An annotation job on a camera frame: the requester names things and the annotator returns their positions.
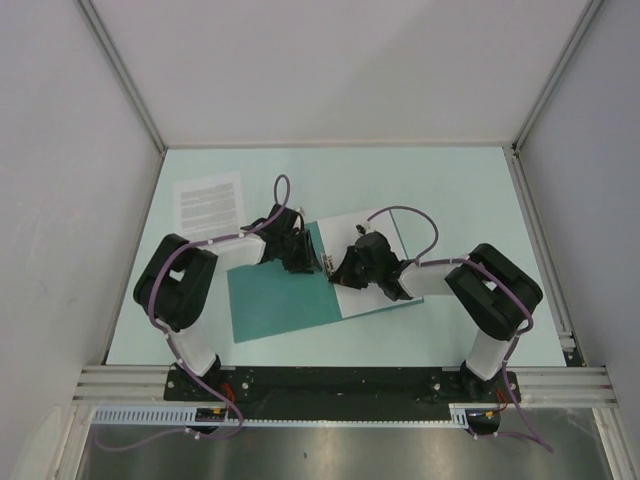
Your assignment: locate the teal folder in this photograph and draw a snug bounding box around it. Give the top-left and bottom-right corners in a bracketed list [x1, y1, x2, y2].
[227, 221, 346, 343]

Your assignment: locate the grey slotted cable duct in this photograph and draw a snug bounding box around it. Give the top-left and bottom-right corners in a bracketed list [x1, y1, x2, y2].
[92, 402, 481, 429]

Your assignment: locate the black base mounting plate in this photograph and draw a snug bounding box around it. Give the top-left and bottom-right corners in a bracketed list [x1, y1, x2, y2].
[164, 364, 521, 416]

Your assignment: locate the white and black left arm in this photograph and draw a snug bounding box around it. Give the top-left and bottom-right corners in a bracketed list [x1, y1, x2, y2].
[133, 204, 320, 400]

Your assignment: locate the chrome folder clip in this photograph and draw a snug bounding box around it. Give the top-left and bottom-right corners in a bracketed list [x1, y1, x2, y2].
[321, 253, 335, 277]

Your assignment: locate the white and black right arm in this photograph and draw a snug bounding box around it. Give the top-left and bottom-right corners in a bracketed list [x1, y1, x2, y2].
[329, 231, 543, 401]

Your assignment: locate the printed white paper sheet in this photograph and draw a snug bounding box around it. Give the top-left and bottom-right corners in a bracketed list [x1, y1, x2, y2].
[173, 172, 246, 241]

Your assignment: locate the aluminium frame rail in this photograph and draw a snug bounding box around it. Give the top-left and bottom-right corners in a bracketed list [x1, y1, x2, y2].
[72, 365, 618, 408]

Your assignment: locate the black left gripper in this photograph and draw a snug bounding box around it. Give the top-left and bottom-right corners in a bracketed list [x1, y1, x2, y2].
[279, 229, 321, 275]

